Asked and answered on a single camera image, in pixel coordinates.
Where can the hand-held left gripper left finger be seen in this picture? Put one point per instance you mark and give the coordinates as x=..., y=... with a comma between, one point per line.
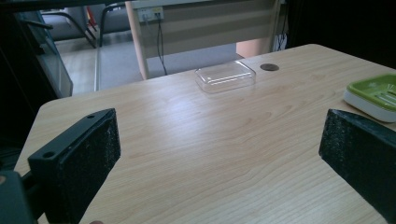
x=77, y=155

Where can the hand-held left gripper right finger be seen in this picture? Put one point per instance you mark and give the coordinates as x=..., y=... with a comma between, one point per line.
x=361, y=149

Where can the green and white soap dish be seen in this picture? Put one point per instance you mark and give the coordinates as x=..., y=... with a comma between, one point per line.
x=375, y=95

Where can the clear plastic lid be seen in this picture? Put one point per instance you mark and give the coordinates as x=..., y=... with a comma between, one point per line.
x=224, y=76

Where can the dark cabinet with glass door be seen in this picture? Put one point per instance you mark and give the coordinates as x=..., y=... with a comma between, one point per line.
x=40, y=56

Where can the beige desk with panel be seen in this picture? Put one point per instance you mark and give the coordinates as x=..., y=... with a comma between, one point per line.
x=202, y=34

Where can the grey chair with black frame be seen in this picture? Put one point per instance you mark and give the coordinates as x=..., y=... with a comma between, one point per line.
x=74, y=25

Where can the white wall socket strip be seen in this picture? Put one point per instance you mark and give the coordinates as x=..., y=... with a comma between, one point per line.
x=150, y=13

